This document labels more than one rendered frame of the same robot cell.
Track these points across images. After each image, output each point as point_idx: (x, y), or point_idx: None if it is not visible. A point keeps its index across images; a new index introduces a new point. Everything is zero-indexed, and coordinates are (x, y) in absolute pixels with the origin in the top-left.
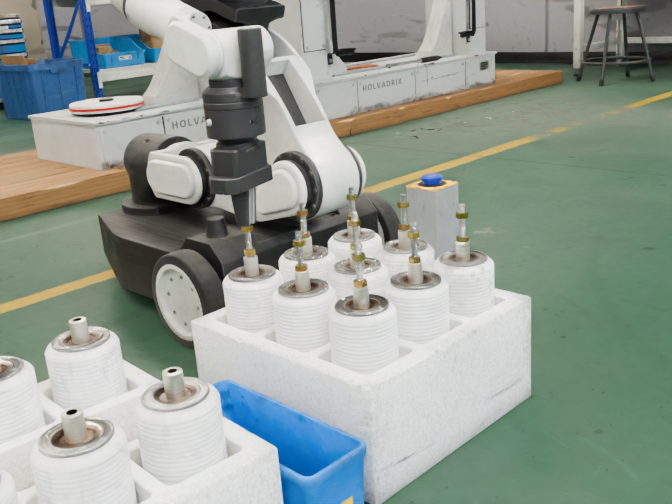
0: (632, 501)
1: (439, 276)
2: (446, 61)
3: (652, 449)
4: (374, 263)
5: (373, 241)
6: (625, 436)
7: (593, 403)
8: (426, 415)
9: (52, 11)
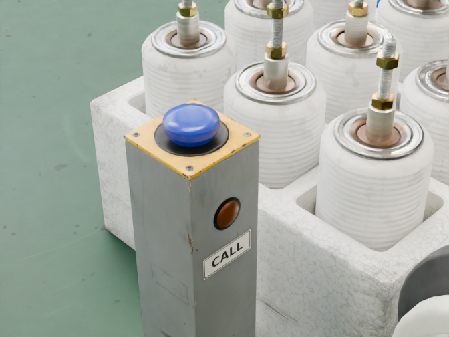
0: (87, 95)
1: (236, 0)
2: None
3: (23, 141)
4: (328, 37)
5: (336, 118)
6: (36, 158)
7: (33, 208)
8: None
9: None
